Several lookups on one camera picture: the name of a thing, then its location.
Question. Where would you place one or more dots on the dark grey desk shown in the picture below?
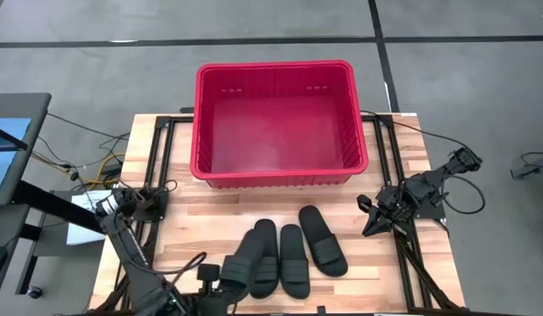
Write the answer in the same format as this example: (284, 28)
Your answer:
(8, 224)

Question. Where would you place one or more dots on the grey equipment stand leg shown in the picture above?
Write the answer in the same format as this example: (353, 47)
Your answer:
(527, 171)

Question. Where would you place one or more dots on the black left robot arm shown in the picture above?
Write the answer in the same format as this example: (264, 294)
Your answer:
(130, 254)

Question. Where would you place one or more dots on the black aluminium table frame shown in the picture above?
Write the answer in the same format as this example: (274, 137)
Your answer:
(162, 122)

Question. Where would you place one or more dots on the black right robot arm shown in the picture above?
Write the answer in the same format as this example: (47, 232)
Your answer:
(429, 184)

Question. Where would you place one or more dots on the black table edge clamp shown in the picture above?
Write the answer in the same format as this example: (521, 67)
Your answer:
(321, 310)

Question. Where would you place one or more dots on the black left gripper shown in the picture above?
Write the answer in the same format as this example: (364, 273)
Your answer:
(212, 303)

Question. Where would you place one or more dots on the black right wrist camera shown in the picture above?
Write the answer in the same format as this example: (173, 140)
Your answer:
(364, 204)

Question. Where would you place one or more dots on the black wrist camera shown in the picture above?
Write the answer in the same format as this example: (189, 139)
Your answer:
(364, 204)
(208, 272)

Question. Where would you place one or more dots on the computer monitor blue screen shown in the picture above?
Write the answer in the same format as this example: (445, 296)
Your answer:
(16, 131)

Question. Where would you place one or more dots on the red plastic bin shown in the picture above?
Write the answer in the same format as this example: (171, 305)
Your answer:
(275, 140)

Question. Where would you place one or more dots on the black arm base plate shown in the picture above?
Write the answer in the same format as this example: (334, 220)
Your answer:
(433, 213)
(159, 211)

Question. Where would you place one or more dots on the black caster wheel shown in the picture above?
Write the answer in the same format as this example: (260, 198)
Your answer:
(35, 292)

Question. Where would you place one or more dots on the black rubber slide sandal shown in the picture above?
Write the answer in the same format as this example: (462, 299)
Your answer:
(271, 246)
(245, 259)
(321, 239)
(294, 259)

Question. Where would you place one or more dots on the white paper sheet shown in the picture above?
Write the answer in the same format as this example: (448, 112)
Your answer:
(80, 219)

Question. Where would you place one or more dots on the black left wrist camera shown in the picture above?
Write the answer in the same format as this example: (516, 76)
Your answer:
(208, 272)

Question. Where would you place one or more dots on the black monitor stand bar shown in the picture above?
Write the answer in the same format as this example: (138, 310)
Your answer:
(47, 202)

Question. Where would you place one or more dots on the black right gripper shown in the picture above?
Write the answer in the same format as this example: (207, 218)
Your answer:
(394, 202)

